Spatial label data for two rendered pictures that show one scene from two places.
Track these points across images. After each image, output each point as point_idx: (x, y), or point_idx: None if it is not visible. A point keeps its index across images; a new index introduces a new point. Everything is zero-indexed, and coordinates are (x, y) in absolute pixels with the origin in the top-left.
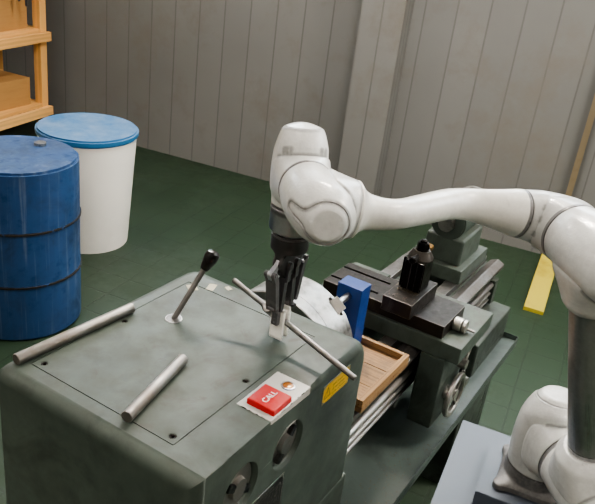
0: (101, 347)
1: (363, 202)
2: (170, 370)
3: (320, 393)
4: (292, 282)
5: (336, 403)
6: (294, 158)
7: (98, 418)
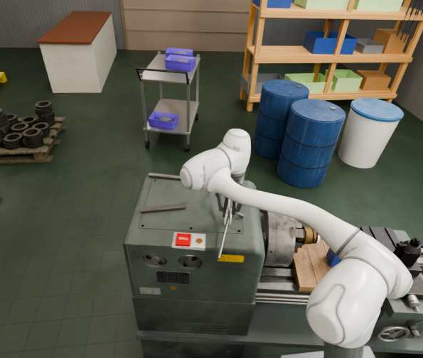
0: (175, 186)
1: (210, 178)
2: (172, 206)
3: (215, 255)
4: (232, 203)
5: (234, 267)
6: (220, 145)
7: (138, 205)
